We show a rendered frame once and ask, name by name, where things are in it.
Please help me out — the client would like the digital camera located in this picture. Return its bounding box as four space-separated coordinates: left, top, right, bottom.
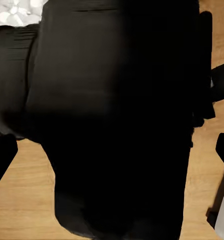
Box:
0 0 213 240

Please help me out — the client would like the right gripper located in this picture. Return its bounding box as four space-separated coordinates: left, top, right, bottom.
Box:
193 64 224 128

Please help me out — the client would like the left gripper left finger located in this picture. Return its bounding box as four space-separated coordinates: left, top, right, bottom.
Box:
0 133 18 180

